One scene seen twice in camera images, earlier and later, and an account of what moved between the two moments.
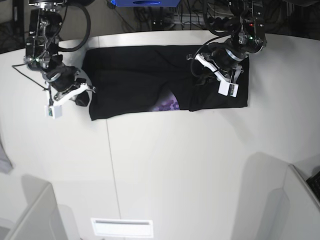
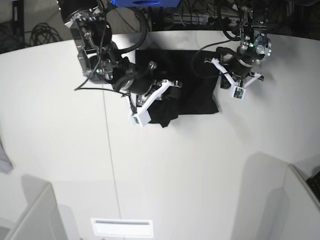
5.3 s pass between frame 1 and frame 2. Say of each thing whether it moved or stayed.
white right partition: stayed
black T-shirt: moved
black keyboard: stayed
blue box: stayed
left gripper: moved
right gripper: moved
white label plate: stayed
